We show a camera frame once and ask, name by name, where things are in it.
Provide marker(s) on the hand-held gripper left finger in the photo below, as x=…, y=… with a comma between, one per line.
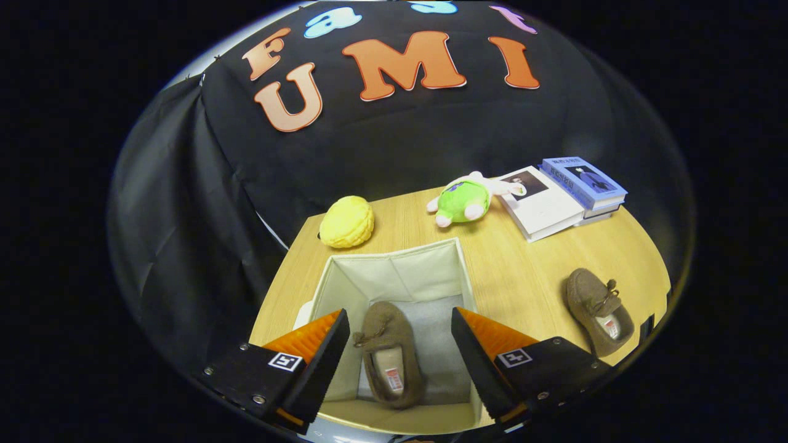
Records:
x=317, y=369

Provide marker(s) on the green and white plush toy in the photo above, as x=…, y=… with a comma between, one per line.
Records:
x=460, y=203

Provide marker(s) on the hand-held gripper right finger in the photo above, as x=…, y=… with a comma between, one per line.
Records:
x=477, y=369

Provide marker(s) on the blue book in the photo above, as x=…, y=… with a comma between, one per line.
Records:
x=585, y=179

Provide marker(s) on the white book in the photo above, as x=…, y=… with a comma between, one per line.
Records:
x=548, y=212

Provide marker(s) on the thin grey book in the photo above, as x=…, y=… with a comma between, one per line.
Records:
x=600, y=215

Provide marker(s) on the brown moccasin shoe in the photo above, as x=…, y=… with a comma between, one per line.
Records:
x=385, y=326
x=588, y=301

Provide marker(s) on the yellow round plush toy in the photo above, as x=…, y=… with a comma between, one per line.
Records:
x=346, y=223

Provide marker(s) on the beige fabric storage box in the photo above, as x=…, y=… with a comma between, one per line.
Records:
x=394, y=277

